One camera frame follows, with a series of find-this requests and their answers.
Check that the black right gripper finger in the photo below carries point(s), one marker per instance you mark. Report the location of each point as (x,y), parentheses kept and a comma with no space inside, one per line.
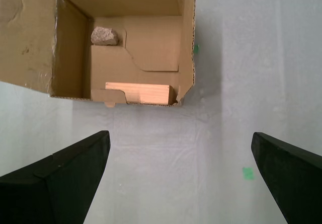
(294,183)
(50,191)

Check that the light wooden block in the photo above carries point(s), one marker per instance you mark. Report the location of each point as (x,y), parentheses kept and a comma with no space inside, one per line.
(151,93)

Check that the speckled pinkish granite rock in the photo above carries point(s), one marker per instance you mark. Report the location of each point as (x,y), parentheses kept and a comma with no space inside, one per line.
(104,36)

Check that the brown cardboard box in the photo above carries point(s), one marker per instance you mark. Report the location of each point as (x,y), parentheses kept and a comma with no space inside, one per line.
(151,45)

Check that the small green tape mark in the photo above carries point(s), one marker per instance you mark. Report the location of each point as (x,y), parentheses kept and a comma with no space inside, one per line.
(248,173)
(196,49)

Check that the white foam table sheet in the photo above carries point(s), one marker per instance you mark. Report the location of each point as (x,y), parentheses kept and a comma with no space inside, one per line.
(163,158)

